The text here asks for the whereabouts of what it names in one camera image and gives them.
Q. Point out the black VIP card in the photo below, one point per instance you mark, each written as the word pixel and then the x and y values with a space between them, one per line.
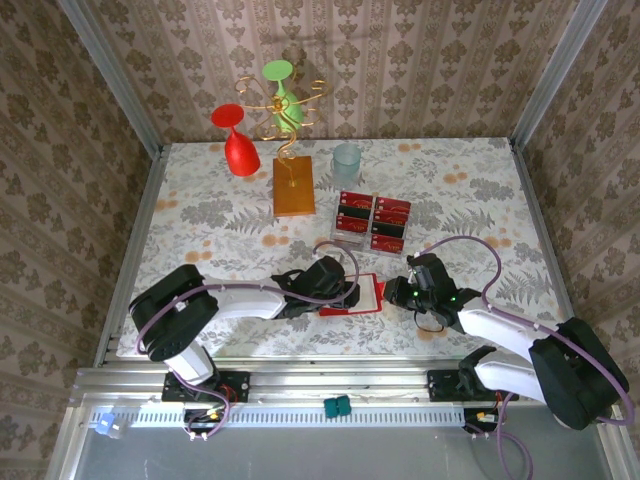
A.
pixel 354 212
pixel 389 230

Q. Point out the red card holder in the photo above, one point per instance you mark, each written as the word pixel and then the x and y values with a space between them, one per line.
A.
pixel 370 300

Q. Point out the blue white connector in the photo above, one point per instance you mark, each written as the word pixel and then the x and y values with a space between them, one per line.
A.
pixel 107 426

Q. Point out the grey metal sheet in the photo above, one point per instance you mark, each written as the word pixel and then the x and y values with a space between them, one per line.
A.
pixel 325 455

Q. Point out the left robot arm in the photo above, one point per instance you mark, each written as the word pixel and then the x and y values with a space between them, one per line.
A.
pixel 170 315

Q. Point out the aluminium side rail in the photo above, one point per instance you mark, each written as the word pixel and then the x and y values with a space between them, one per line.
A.
pixel 541 225
pixel 132 250

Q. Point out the floral tablecloth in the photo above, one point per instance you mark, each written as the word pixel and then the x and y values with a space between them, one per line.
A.
pixel 210 170

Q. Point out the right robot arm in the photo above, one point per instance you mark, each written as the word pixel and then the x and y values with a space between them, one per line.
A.
pixel 575 375

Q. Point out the green wine glass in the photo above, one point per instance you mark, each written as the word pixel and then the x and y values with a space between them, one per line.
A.
pixel 276 70

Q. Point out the aluminium frame post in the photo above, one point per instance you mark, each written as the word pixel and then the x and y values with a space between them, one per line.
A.
pixel 556 75
pixel 111 75

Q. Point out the clear plastic cup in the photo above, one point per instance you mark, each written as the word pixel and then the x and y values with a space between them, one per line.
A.
pixel 345 162

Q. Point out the red wine glass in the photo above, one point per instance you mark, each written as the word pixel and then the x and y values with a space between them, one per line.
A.
pixel 242 155

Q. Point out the teal connector block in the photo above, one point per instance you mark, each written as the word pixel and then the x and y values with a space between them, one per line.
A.
pixel 337 406

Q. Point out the black power connector box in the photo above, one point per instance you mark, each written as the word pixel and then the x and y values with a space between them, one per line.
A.
pixel 197 425
pixel 472 425

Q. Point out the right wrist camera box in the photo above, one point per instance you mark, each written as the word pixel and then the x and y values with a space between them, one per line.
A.
pixel 417 265

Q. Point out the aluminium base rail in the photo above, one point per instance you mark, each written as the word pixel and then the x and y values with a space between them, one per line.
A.
pixel 350 380

